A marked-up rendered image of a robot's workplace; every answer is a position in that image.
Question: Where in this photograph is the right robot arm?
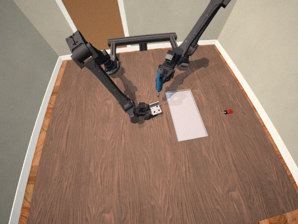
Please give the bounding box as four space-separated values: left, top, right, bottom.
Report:
65 30 148 124

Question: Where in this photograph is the white shallow tray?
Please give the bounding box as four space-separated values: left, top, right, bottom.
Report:
165 89 208 142

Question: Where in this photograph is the white l-shaped bracket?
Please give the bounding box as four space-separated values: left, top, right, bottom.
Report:
150 102 162 115

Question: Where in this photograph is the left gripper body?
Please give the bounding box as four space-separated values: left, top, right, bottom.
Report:
159 64 175 79

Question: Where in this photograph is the blue electric screwdriver body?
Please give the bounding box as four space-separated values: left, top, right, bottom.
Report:
156 68 165 93

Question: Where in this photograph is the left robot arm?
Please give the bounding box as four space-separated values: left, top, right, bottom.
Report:
162 0 231 69

